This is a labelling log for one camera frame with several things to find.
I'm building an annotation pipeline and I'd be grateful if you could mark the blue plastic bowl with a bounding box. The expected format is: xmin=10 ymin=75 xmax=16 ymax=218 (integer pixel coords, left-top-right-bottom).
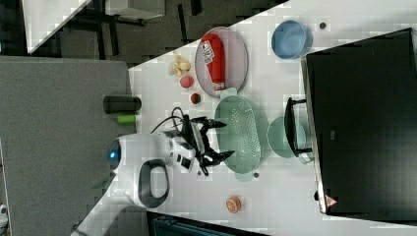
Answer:
xmin=271 ymin=20 xmax=313 ymax=60

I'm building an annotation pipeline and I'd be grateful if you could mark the yellow toy banana bunch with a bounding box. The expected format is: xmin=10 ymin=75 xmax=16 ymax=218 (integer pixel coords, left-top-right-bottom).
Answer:
xmin=168 ymin=53 xmax=191 ymax=78

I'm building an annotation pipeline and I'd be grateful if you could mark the grey oval tray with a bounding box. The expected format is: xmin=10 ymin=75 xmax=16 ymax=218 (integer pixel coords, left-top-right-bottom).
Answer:
xmin=195 ymin=28 xmax=248 ymax=98

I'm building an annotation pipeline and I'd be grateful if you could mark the pink toy fruit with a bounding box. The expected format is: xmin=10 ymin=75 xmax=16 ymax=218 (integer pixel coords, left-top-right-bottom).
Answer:
xmin=180 ymin=76 xmax=195 ymax=89

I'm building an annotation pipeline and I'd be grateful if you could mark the black toaster oven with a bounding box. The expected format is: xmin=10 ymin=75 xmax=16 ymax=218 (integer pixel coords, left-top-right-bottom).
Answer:
xmin=303 ymin=29 xmax=417 ymax=225

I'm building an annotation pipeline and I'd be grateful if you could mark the black cylinder can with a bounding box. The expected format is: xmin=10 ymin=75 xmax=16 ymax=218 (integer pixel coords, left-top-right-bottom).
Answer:
xmin=102 ymin=95 xmax=142 ymax=114

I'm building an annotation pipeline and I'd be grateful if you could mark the mint green cup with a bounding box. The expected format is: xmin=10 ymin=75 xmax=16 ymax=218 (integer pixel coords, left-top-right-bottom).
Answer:
xmin=268 ymin=117 xmax=311 ymax=158

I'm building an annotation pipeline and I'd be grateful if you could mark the mint green oval strainer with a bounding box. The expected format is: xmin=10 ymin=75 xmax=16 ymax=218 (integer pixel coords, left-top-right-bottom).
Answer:
xmin=214 ymin=88 xmax=262 ymax=182

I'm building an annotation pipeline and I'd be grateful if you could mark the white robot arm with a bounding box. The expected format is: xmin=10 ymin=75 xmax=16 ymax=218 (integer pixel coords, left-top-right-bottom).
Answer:
xmin=71 ymin=115 xmax=233 ymax=236

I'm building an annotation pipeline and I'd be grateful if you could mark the grey fabric mat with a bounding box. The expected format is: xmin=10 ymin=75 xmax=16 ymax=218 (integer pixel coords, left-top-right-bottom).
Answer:
xmin=0 ymin=56 xmax=136 ymax=236

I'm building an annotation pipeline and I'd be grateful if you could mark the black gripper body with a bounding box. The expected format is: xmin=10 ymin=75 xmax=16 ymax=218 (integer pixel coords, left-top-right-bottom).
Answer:
xmin=181 ymin=115 xmax=216 ymax=176

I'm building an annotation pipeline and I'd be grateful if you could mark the white background table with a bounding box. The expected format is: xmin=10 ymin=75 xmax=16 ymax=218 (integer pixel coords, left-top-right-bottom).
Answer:
xmin=21 ymin=0 xmax=91 ymax=54

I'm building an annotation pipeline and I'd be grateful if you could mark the red toy strawberry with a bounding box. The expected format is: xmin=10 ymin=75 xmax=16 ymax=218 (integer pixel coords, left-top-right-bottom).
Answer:
xmin=190 ymin=92 xmax=202 ymax=104

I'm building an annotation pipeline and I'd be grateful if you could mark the green small cylinder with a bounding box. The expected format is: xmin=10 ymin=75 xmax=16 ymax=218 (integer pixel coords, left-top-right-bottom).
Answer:
xmin=117 ymin=114 xmax=136 ymax=124

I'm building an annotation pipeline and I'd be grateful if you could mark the red ketchup bottle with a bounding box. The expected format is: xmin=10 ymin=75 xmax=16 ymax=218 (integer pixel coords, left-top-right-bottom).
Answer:
xmin=201 ymin=33 xmax=225 ymax=91

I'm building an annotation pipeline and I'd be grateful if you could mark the black oven door handle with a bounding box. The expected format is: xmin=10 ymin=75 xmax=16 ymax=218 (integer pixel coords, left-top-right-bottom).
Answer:
xmin=284 ymin=97 xmax=312 ymax=157

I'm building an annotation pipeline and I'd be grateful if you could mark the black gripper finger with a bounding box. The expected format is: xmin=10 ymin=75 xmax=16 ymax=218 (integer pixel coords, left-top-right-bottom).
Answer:
xmin=211 ymin=150 xmax=234 ymax=165
xmin=203 ymin=119 xmax=226 ymax=129

